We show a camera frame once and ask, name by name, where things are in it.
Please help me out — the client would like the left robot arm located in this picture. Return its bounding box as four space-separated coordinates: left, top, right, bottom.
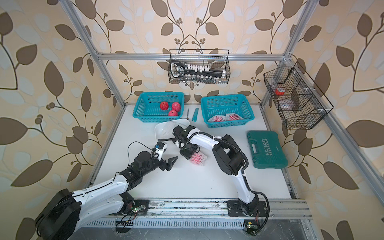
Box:
35 150 178 240

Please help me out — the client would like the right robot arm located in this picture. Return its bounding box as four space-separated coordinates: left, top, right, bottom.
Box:
159 125 270 218

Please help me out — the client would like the white plastic tray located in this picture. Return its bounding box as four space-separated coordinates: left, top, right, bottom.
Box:
155 119 190 140

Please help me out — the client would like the teal knife sheath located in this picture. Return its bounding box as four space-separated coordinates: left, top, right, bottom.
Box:
192 108 199 122

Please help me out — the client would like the right teal plastic basket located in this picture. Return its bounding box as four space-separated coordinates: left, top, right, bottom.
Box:
201 95 255 128

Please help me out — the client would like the teal plastic basket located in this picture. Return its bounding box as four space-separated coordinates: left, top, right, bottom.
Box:
201 95 255 128
133 92 185 123

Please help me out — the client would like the left teal plastic basket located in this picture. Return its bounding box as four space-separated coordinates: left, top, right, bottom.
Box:
133 92 185 123

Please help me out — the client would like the green tool case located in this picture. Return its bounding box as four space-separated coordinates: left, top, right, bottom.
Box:
247 131 288 169

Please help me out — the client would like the black white tool set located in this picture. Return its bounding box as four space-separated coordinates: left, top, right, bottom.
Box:
169 61 227 79

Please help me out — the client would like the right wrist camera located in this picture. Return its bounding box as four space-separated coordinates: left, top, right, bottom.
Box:
173 125 196 141

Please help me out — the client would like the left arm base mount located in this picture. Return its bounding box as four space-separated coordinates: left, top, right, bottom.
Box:
114 192 150 216

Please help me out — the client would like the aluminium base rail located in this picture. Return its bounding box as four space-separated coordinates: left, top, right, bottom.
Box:
82 198 313 230

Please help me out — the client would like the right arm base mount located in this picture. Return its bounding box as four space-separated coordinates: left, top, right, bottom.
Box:
226 195 269 217

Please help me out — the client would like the back black wire basket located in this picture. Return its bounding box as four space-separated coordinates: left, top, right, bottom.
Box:
168 48 231 85

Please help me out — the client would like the side black wire basket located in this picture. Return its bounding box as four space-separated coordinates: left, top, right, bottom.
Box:
264 62 334 130

